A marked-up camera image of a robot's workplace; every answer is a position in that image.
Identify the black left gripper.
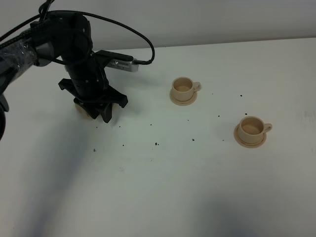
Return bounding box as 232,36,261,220
58,51,128,123

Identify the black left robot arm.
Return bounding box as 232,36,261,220
0,11,133,122

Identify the beige teapot saucer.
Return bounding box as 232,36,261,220
75,104,120,120

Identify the far beige cup saucer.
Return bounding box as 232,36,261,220
169,90,198,106

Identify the beige cup saucer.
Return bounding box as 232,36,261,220
169,90,198,106
234,125,267,148

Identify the far beige teacup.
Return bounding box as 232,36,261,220
171,77,201,101

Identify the beige teacup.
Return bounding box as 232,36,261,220
237,116,273,145
171,77,201,101

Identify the near beige teacup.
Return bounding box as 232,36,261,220
237,116,273,145

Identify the near beige cup saucer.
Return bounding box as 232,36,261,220
234,125,267,148

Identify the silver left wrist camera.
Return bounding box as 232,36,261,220
93,50,139,72

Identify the black braided left cable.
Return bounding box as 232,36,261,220
0,0,156,104

